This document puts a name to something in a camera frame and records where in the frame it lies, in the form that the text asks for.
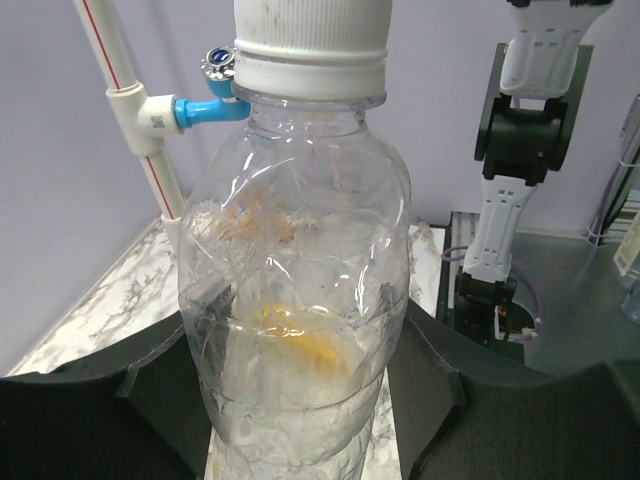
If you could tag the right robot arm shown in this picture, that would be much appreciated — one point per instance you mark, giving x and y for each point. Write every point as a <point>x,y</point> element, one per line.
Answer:
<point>542,56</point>

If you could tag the white PVC pipe frame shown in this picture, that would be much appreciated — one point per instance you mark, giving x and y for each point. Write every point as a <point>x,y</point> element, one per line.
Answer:
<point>143,119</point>

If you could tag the blue plastic faucet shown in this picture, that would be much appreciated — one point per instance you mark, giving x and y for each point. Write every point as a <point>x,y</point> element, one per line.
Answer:
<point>218,69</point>

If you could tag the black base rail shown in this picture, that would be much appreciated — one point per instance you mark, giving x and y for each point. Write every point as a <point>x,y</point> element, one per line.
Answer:
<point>517,148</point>

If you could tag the small clear bottle white cap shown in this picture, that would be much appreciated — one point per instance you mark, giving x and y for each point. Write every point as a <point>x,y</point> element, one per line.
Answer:
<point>293,281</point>

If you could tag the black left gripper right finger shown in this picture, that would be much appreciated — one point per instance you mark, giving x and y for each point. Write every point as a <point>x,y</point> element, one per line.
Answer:
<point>463,412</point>

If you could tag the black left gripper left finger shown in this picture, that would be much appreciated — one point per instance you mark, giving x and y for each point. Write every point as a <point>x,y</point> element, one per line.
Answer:
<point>132,410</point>

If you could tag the white ribbed bottle cap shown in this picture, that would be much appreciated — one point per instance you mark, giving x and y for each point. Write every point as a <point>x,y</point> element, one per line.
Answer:
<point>312,50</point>

